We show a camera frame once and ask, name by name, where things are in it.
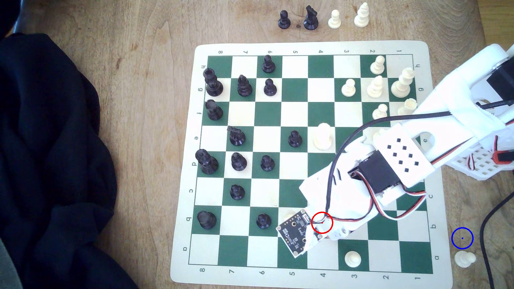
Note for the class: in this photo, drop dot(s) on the white rook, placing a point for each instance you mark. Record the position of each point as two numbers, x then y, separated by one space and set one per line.
408 105

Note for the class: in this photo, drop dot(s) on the black crumpled cloth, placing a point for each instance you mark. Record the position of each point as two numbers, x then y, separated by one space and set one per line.
52 160

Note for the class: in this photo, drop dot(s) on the black rook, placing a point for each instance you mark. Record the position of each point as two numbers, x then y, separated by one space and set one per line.
214 111
207 220

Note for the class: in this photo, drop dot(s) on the orange plastic clip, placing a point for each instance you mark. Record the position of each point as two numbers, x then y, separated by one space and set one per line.
502 156

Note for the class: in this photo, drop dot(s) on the green and cream chess mat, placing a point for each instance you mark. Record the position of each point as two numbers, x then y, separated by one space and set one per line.
295 90

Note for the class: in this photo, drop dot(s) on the white king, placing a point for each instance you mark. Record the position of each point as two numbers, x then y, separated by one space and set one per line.
400 89

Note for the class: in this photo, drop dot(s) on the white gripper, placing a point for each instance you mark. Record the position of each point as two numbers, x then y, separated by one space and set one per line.
339 235

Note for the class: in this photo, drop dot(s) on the white grid base plate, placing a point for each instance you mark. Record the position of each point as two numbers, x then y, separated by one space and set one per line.
482 168

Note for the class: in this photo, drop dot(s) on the black pawn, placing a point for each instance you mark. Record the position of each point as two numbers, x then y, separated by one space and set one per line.
270 88
284 22
237 192
295 139
267 163
264 221
268 65

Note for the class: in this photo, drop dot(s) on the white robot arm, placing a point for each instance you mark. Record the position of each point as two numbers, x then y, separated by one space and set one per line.
445 100

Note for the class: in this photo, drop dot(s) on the black camera circuit board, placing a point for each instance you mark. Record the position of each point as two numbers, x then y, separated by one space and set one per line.
295 235

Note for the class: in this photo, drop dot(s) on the white bishop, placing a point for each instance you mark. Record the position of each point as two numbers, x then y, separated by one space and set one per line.
375 88
362 18

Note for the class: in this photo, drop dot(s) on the black bishop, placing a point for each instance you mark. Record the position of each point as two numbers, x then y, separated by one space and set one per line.
239 162
244 87

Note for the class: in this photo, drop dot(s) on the white pawn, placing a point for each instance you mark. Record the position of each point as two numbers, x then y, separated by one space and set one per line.
380 112
376 133
334 21
464 259
352 260
348 89
377 67

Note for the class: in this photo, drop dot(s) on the white queen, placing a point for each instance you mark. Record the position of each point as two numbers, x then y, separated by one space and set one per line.
323 138

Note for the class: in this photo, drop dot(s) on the black knight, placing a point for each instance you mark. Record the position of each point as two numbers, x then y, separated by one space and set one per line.
310 20
237 137

